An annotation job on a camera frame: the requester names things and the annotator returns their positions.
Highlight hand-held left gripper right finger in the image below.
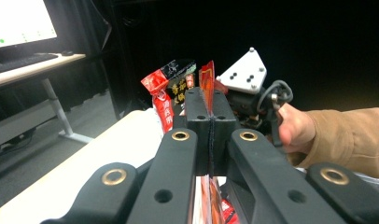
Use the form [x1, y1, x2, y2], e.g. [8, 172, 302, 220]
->
[212, 90, 242, 175]

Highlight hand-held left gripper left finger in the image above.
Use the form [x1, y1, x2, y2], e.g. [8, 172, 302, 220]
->
[184, 86, 212, 176]

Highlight small orange-red packet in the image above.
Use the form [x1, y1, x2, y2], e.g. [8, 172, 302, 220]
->
[198, 60, 225, 224]

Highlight large red and black packet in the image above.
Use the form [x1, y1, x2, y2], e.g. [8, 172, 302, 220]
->
[140, 58, 198, 135]

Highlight white divided container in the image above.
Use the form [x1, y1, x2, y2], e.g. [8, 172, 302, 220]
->
[137, 106, 167, 147]

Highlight small red clear-window packet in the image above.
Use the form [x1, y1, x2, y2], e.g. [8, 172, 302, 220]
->
[220, 199, 241, 224]

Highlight white table mat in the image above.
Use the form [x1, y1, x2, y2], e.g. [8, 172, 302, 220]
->
[53, 108, 167, 218]

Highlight black curtain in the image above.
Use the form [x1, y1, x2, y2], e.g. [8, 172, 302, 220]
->
[44, 0, 120, 105]

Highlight black keyboard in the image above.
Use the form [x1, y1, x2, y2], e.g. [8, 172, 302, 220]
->
[0, 52, 60, 77]

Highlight computer monitor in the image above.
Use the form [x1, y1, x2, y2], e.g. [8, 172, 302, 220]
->
[0, 0, 59, 50]

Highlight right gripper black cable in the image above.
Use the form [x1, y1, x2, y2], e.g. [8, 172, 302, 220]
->
[256, 79, 294, 147]

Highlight desk with grey metal frame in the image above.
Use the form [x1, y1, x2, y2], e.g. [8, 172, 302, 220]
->
[0, 52, 96, 151]

